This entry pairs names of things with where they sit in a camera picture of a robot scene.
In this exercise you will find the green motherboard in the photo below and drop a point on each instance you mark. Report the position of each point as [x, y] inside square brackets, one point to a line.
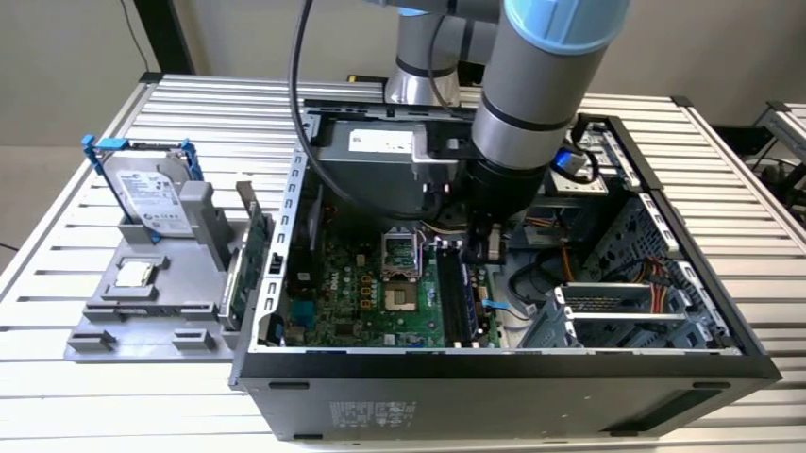
[352, 325]

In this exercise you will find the CPU socket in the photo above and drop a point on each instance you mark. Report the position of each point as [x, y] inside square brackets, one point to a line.
[403, 297]

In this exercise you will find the grey power supply unit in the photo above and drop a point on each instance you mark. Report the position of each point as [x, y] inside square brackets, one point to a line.
[378, 179]

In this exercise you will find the grey parts rack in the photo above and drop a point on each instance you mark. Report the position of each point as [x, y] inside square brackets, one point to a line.
[183, 283]

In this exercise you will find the neighbouring metal slat table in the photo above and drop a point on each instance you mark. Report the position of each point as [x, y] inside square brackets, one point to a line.
[787, 118]

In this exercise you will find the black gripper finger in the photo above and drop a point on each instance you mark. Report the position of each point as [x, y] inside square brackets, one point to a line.
[475, 240]
[498, 245]

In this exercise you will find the yellow black connector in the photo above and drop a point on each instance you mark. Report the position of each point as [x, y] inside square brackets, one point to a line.
[364, 78]

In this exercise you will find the grey metal disk bay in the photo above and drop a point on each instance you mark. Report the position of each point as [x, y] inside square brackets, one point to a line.
[605, 295]

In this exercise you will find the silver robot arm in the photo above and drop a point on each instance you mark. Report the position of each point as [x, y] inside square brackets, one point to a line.
[535, 94]

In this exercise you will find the black open PC case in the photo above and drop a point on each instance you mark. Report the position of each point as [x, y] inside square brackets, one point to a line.
[440, 401]

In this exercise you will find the silver CPU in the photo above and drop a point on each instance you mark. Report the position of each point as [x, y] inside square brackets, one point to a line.
[133, 276]

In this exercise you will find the green graphics card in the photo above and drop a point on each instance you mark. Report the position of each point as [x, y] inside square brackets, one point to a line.
[252, 255]

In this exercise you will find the black upright post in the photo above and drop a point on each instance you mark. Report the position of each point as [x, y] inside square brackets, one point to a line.
[167, 38]

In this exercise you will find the socket locking lever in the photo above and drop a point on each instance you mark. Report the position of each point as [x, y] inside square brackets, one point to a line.
[418, 257]

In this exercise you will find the grey metal drive cage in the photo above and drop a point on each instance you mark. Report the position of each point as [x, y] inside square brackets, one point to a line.
[595, 141]

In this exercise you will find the RAM stick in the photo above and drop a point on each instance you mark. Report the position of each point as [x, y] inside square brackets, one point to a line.
[472, 302]
[151, 311]

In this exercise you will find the hard disk in blue carrier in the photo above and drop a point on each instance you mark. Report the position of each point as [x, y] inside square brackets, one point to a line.
[144, 189]

